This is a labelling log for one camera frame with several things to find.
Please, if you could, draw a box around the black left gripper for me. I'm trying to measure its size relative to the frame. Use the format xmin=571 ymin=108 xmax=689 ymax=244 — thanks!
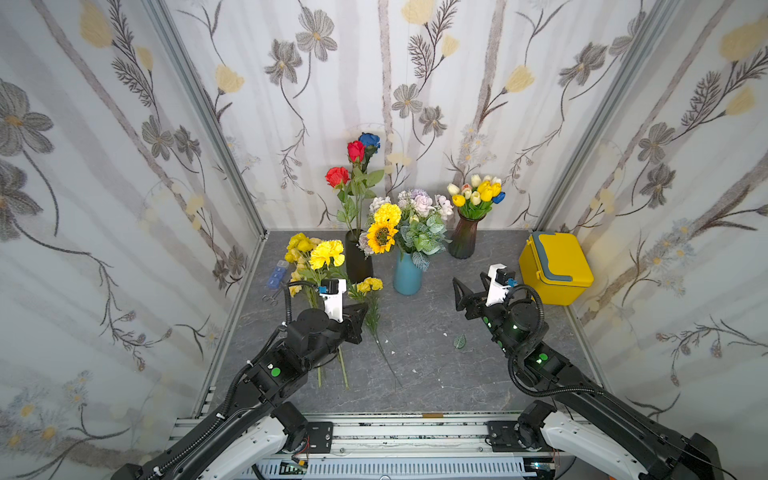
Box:
xmin=300 ymin=302 xmax=371 ymax=375

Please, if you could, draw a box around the teal vase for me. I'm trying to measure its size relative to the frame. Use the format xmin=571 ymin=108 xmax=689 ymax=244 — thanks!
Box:
xmin=393 ymin=251 xmax=423 ymax=296

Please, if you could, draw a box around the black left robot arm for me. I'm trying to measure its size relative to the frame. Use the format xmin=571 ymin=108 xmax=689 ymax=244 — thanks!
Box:
xmin=113 ymin=279 xmax=368 ymax=479

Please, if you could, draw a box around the yellow rose bunch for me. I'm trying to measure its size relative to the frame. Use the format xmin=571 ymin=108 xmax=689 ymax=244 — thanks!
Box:
xmin=283 ymin=233 xmax=326 ymax=325

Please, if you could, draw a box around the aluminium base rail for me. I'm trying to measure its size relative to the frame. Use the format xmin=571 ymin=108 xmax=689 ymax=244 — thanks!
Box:
xmin=158 ymin=411 xmax=661 ymax=480

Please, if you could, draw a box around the blue pill organizer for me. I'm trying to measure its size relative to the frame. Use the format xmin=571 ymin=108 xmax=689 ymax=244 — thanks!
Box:
xmin=267 ymin=260 xmax=291 ymax=291

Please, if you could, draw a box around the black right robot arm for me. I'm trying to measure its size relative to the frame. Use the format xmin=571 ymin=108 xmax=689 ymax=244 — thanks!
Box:
xmin=452 ymin=275 xmax=733 ymax=479

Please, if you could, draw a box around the yellow marigold bouquet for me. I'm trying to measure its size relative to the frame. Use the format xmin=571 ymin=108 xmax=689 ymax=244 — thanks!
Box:
xmin=357 ymin=189 xmax=454 ymax=272

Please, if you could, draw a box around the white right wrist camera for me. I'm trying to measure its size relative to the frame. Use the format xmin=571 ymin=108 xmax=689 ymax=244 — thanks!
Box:
xmin=485 ymin=263 xmax=518 ymax=307

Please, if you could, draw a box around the black vase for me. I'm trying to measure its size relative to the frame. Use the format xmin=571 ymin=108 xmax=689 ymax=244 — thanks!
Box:
xmin=344 ymin=230 xmax=374 ymax=283

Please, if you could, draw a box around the mixed tulip sunflower bouquet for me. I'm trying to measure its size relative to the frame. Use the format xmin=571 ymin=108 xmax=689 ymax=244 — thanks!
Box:
xmin=447 ymin=174 xmax=506 ymax=221

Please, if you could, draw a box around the small green fallen leaf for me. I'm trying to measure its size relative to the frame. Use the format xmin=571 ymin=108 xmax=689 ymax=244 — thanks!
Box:
xmin=453 ymin=334 xmax=467 ymax=350

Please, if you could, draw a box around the dark glass vase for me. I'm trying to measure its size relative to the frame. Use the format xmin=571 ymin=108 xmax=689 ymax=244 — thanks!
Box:
xmin=448 ymin=215 xmax=479 ymax=259

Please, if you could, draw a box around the red rose bouquet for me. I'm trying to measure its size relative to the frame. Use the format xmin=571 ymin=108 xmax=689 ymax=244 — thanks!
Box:
xmin=325 ymin=132 xmax=384 ymax=232

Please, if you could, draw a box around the yellow lidded box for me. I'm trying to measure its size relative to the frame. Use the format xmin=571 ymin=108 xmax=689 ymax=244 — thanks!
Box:
xmin=519 ymin=232 xmax=594 ymax=306

